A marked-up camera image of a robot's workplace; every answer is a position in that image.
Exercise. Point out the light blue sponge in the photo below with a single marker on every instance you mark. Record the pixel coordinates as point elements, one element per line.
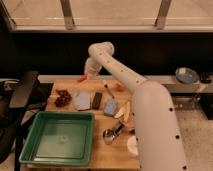
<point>81,101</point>

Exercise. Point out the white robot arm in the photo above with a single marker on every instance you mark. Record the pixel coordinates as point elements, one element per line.
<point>158,136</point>

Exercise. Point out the yellow banana slice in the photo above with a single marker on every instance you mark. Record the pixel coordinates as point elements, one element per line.
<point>124,112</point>

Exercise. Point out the black handled knife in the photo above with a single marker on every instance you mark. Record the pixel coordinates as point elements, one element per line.
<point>132,131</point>

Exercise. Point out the green plastic tray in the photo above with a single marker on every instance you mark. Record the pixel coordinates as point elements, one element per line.
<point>59,139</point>

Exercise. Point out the black rectangular block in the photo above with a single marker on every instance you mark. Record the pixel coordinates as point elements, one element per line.
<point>96,100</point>

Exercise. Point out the orange fruit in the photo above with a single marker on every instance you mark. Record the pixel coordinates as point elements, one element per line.
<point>119,87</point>

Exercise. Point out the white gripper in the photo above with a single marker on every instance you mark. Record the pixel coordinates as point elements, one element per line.
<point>92,68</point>

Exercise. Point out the black chair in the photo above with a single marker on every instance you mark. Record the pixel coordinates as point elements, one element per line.
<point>24,95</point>

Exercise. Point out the wooden table board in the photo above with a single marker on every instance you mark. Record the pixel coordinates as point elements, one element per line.
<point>114,157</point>

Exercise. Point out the white round lid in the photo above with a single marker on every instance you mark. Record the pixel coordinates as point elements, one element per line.
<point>132,145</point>

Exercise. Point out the metal measuring cup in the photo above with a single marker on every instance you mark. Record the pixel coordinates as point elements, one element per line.
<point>109,135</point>

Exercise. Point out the grey blue plate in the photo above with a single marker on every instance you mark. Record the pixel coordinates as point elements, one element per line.
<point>186,75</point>

